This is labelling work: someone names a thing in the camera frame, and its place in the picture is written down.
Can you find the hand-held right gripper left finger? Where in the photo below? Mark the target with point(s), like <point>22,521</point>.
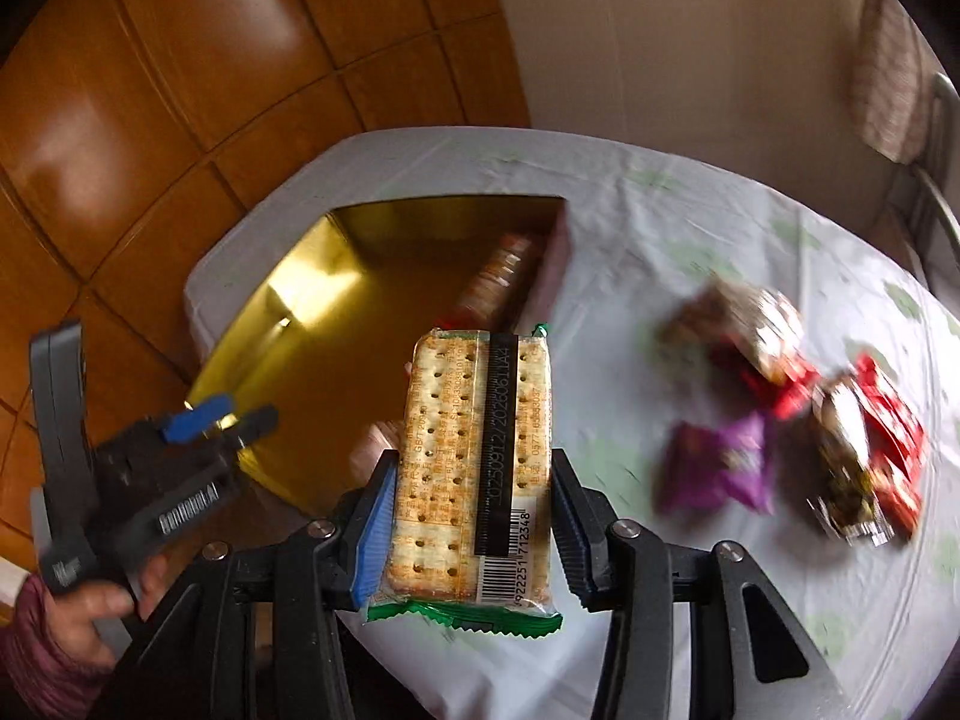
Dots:
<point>375,532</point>

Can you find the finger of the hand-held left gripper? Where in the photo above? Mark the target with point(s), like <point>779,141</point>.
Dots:
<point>199,420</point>
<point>255,426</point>

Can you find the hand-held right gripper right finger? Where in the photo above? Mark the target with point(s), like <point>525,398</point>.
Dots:
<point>574,540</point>

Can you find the clear cracker packet green ends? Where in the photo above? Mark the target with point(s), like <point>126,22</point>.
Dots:
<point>442,465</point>

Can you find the gold tin box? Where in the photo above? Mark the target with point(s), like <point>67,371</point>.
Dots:
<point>337,330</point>

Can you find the purple snack packet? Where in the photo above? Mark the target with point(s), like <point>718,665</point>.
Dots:
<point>720,465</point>

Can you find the small red snack packet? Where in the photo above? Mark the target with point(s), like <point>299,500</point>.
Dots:
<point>787,386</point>

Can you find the white brown snack packet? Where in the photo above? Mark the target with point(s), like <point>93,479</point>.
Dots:
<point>720,319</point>

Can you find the red white striped snack packet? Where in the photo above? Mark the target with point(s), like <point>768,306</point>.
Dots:
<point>499,277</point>

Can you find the large red snack packet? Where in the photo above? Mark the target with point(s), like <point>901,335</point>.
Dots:
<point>892,435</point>

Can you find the person's left forearm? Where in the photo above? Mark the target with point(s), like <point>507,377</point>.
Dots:
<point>37,660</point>

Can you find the person's left hand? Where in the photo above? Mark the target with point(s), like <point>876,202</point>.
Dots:
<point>97,615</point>

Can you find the brown red snack packet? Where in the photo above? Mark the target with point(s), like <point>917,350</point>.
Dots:
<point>844,457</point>

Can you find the white tablecloth green print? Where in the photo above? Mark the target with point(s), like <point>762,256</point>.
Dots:
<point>675,202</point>

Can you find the patterned curtain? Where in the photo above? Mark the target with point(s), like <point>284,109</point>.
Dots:
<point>889,75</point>

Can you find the metal chair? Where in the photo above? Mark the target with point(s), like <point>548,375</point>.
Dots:
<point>941,112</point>

